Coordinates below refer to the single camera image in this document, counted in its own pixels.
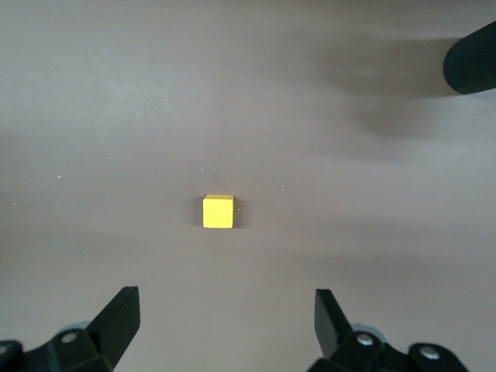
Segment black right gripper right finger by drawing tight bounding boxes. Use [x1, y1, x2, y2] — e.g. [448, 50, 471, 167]
[308, 289, 470, 372]

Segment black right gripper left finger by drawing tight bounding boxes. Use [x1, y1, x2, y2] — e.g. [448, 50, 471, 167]
[0, 286, 140, 372]

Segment yellow block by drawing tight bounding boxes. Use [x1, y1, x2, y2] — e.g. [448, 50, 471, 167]
[201, 194, 236, 229]

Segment brown paper table cover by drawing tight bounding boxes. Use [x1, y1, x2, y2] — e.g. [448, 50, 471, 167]
[0, 0, 496, 372]

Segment black ribbed foam cylinder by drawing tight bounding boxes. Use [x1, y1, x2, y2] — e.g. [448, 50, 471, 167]
[443, 19, 496, 95]

